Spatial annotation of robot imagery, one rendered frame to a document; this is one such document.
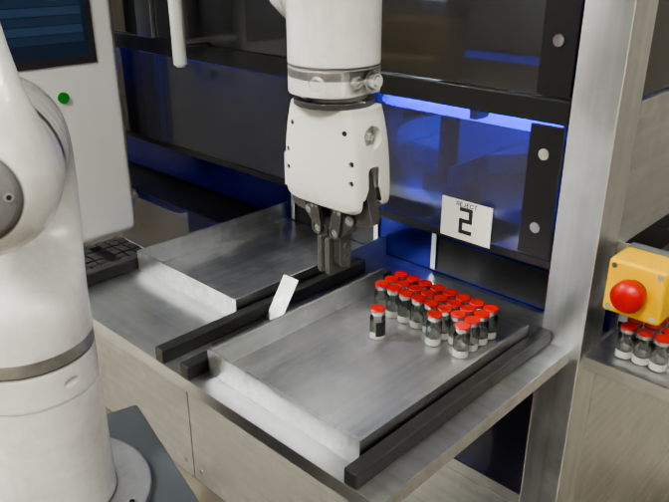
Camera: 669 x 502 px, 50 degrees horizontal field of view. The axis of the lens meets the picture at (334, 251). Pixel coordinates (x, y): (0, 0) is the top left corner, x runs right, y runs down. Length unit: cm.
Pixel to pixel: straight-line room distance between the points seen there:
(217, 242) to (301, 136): 67
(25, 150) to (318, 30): 25
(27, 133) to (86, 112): 98
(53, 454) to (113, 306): 46
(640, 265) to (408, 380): 31
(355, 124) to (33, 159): 26
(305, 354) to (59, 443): 37
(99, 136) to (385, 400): 91
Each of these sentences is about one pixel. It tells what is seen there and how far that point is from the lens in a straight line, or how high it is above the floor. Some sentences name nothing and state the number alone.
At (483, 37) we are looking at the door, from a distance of 99.
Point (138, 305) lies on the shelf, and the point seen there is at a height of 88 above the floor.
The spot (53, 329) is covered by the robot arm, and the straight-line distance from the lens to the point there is 66.
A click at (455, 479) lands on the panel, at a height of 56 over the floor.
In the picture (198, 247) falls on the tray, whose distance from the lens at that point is 130.
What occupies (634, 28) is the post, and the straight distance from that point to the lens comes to 89.
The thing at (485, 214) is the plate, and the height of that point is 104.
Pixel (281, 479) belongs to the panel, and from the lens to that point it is 167.
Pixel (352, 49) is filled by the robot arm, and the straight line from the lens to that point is 62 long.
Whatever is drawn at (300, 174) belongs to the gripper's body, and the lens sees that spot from 69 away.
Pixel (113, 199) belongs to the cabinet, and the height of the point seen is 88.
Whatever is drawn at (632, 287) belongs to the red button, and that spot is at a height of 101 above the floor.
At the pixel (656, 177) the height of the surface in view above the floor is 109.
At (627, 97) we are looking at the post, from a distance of 92.
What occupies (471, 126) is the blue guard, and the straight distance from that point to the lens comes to 100.
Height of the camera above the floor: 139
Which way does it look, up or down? 23 degrees down
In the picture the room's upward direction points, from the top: straight up
